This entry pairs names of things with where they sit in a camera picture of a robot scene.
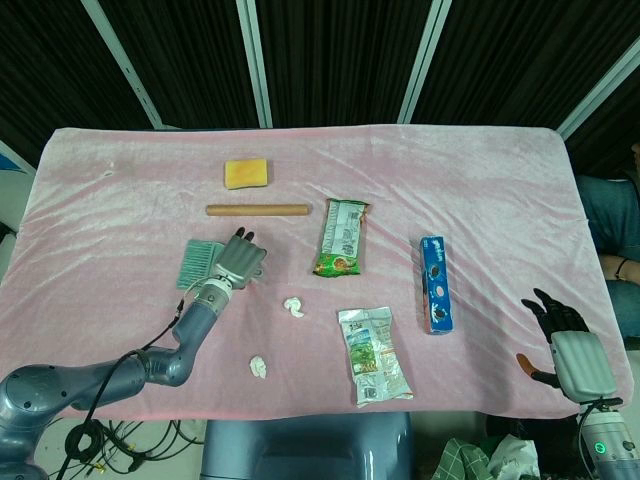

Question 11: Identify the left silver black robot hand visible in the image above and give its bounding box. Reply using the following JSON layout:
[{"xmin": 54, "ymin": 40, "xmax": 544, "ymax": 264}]
[{"xmin": 209, "ymin": 226, "xmax": 267, "ymax": 294}]

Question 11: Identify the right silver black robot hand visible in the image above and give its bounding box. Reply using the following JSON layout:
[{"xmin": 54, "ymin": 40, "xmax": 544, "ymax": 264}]
[{"xmin": 516, "ymin": 287, "xmax": 619, "ymax": 402}]

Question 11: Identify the small teal hand broom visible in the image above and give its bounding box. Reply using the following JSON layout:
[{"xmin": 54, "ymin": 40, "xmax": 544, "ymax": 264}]
[{"xmin": 175, "ymin": 238, "xmax": 264, "ymax": 291}]

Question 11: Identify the wooden rolling pin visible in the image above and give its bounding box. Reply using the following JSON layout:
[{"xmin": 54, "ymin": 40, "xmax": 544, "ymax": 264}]
[{"xmin": 205, "ymin": 202, "xmax": 311, "ymax": 218}]

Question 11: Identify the yellow green scouring sponge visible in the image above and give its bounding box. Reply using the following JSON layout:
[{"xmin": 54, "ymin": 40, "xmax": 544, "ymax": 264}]
[{"xmin": 223, "ymin": 157, "xmax": 271, "ymax": 192}]

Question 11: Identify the green snack packet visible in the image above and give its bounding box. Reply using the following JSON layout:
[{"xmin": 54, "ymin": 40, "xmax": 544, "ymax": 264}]
[{"xmin": 312, "ymin": 198, "xmax": 371, "ymax": 277}]

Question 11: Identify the crumpled white cloth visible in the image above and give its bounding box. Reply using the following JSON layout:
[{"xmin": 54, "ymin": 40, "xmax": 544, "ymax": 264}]
[{"xmin": 487, "ymin": 433, "xmax": 541, "ymax": 480}]

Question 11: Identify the pink velvet table cloth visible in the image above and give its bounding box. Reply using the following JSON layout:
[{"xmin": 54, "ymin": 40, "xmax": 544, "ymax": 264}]
[{"xmin": 0, "ymin": 125, "xmax": 632, "ymax": 422}]

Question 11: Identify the green checkered cloth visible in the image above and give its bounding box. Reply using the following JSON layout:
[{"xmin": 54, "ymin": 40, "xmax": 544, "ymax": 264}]
[{"xmin": 432, "ymin": 437, "xmax": 494, "ymax": 480}]

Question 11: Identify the white green snack bag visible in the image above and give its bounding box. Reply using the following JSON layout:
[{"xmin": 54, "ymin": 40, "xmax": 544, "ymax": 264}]
[{"xmin": 337, "ymin": 306, "xmax": 415, "ymax": 409}]

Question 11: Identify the blue cookie box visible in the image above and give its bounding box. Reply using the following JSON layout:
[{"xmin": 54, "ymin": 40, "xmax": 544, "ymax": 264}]
[{"xmin": 418, "ymin": 235, "xmax": 457, "ymax": 335}]

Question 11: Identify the blue-grey robot torso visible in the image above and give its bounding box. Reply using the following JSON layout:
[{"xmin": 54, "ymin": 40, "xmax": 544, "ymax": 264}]
[{"xmin": 199, "ymin": 412, "xmax": 415, "ymax": 480}]

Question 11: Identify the person's forearm with bracelet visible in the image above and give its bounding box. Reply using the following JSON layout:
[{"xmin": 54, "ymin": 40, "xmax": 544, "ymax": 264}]
[{"xmin": 599, "ymin": 253, "xmax": 640, "ymax": 284}]

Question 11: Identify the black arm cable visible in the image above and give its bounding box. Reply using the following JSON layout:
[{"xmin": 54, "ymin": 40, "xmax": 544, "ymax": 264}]
[{"xmin": 57, "ymin": 294, "xmax": 189, "ymax": 480}]

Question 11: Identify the white frame post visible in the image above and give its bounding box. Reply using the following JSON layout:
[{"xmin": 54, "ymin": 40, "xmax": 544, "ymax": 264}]
[
  {"xmin": 236, "ymin": 0, "xmax": 274, "ymax": 129},
  {"xmin": 399, "ymin": 0, "xmax": 453, "ymax": 124},
  {"xmin": 559, "ymin": 47, "xmax": 640, "ymax": 141},
  {"xmin": 79, "ymin": 0, "xmax": 164, "ymax": 129}
]

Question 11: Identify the black floor cable bundle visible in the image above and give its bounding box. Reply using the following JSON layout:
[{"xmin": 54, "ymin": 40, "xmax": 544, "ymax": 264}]
[{"xmin": 64, "ymin": 417, "xmax": 206, "ymax": 476}]

